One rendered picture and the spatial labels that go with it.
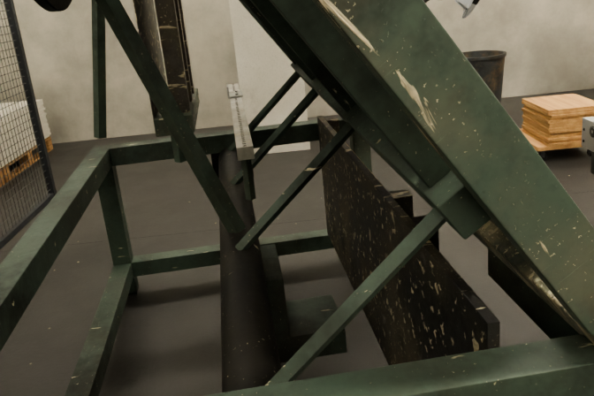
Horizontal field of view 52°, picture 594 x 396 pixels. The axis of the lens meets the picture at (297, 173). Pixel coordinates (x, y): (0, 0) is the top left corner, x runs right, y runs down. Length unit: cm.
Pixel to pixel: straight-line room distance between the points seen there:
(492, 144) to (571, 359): 44
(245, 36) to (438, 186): 447
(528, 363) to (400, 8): 66
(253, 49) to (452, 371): 454
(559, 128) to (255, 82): 253
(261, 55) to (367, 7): 460
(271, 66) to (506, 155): 458
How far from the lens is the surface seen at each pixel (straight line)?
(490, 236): 150
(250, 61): 544
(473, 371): 115
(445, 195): 102
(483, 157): 94
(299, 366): 114
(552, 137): 489
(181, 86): 242
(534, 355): 120
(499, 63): 611
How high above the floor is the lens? 146
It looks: 17 degrees down
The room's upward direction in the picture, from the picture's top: 6 degrees counter-clockwise
